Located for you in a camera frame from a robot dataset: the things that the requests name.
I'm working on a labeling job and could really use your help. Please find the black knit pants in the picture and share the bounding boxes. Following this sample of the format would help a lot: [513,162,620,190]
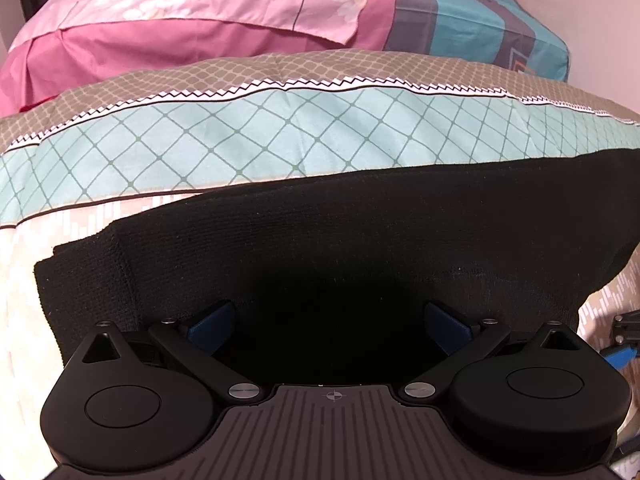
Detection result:
[35,150,639,384]

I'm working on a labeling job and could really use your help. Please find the patterned zigzag quilt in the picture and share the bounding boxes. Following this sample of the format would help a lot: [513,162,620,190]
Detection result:
[1,51,639,479]

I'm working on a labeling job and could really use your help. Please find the blue grey striped pillow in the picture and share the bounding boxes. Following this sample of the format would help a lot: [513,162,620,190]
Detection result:
[384,0,570,82]

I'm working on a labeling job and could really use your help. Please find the pink floral pillow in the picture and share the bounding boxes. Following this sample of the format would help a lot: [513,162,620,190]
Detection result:
[1,0,396,116]

